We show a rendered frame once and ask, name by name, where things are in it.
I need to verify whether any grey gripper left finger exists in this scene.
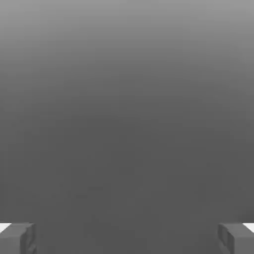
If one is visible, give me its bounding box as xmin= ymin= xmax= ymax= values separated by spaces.
xmin=0 ymin=222 xmax=38 ymax=254

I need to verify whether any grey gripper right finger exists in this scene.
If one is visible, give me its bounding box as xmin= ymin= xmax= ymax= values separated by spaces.
xmin=217 ymin=222 xmax=254 ymax=254

